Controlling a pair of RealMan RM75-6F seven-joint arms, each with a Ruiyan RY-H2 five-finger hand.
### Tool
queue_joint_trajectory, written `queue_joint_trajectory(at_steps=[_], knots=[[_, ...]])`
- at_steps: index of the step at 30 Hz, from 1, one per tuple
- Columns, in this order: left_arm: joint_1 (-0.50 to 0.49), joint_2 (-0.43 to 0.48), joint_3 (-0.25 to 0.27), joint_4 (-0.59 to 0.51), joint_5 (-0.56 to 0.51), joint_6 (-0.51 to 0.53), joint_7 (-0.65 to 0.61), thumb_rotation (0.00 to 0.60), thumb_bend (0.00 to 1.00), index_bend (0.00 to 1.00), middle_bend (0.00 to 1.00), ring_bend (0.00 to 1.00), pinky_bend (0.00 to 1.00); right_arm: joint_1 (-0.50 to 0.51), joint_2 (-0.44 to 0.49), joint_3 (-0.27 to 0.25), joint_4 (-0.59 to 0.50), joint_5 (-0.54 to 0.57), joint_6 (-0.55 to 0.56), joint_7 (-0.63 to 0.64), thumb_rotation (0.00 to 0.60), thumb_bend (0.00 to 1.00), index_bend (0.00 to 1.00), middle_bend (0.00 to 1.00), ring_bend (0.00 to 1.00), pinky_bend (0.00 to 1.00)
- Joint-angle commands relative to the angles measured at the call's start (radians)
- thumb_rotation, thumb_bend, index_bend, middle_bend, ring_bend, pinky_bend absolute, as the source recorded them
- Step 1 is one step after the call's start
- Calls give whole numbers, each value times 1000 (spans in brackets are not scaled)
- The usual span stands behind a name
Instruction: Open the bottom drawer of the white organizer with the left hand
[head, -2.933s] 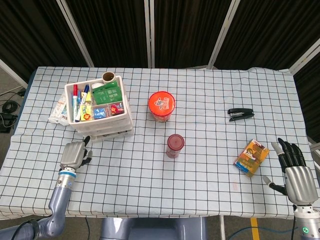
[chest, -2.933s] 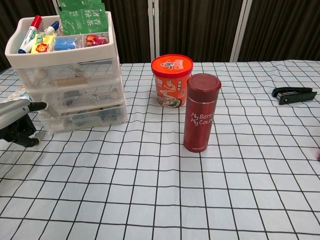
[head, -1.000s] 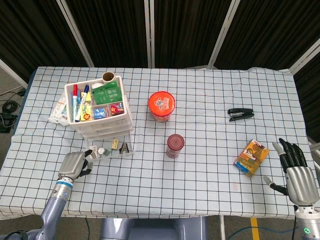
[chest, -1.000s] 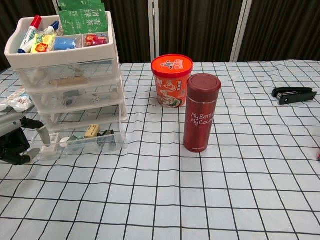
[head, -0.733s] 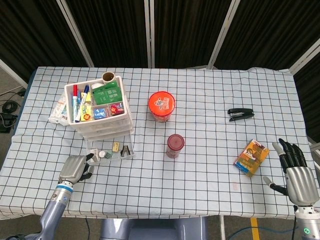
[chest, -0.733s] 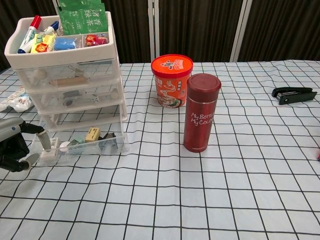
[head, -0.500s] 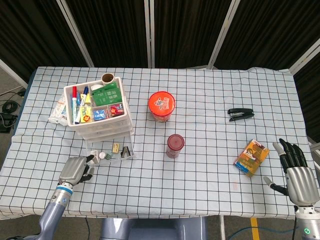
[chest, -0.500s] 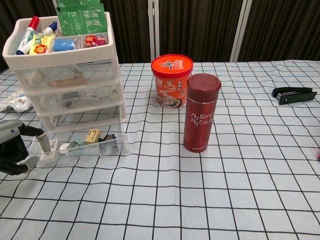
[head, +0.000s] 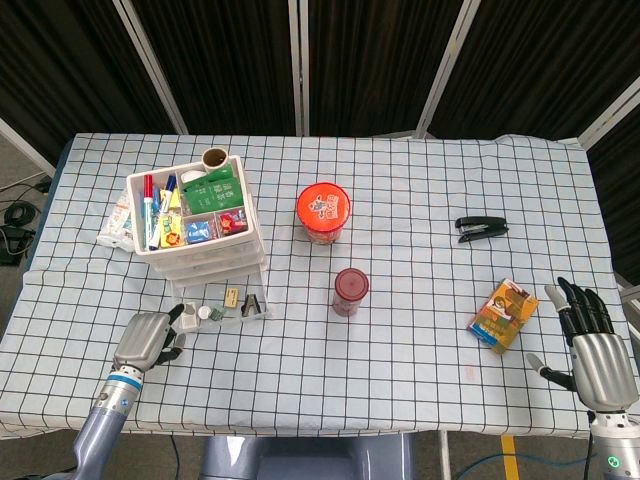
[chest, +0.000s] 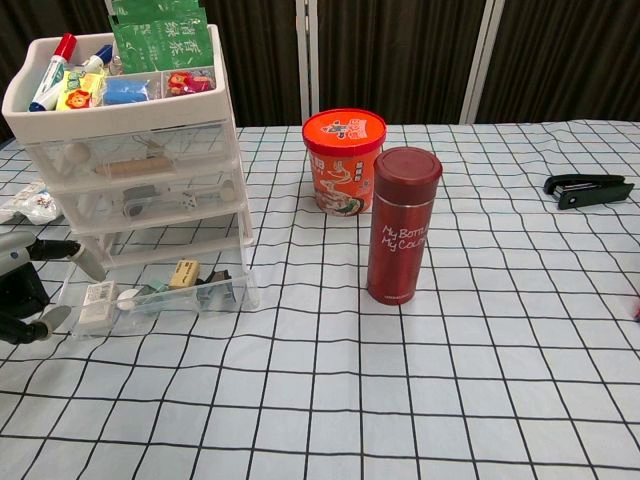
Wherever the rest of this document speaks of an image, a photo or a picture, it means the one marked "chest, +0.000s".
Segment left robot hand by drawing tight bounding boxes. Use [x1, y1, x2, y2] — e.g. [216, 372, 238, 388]
[0, 230, 109, 346]

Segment clear drawer holding erasers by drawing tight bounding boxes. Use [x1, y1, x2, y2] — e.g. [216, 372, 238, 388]
[52, 234, 252, 342]

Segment white desk organizer with drawers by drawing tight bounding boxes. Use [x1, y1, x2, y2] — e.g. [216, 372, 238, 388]
[2, 23, 260, 314]

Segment clear drawer holding dice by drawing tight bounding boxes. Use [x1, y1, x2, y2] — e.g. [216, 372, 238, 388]
[49, 169, 242, 237]

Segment clear drawer holding paper roll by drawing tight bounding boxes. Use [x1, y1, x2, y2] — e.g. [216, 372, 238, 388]
[22, 119, 237, 185]

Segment white eraser with sleeve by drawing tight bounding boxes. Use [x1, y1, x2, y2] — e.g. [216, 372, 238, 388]
[78, 280, 119, 330]

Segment clear plastic wrapped packet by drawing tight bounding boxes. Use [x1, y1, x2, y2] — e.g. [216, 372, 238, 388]
[0, 181, 62, 225]

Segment small white round piece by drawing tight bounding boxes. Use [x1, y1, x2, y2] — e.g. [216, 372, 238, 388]
[115, 288, 142, 313]

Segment beige eraser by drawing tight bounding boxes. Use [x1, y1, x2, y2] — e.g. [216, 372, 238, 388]
[168, 258, 202, 291]

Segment brown paper roll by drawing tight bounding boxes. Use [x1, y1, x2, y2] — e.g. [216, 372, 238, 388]
[94, 157, 177, 177]

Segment black staple remover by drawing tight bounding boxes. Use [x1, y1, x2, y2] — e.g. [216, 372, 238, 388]
[196, 269, 235, 304]

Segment yellow lion eraser pack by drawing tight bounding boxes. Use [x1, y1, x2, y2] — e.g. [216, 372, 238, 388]
[55, 69, 108, 112]

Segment red-capped marker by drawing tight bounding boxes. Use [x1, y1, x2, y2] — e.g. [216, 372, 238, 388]
[28, 32, 79, 113]

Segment blue packet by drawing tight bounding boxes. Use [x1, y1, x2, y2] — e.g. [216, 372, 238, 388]
[103, 75, 152, 107]

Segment blue-capped marker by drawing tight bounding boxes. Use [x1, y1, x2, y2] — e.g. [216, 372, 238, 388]
[81, 44, 114, 72]

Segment red cartoon packet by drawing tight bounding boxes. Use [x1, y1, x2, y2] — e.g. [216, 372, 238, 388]
[164, 69, 218, 95]

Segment green tea packet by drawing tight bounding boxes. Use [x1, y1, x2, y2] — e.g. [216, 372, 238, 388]
[108, 0, 214, 74]

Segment checkered tablecloth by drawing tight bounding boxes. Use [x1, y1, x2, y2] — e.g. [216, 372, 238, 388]
[0, 119, 640, 480]

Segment orange instant noodle cup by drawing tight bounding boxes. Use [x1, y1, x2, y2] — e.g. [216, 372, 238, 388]
[301, 108, 387, 219]

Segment dark folding screen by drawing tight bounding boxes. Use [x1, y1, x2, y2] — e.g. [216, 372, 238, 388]
[0, 0, 640, 142]

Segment black stapler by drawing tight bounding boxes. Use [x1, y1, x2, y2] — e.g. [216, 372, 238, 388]
[543, 174, 636, 210]

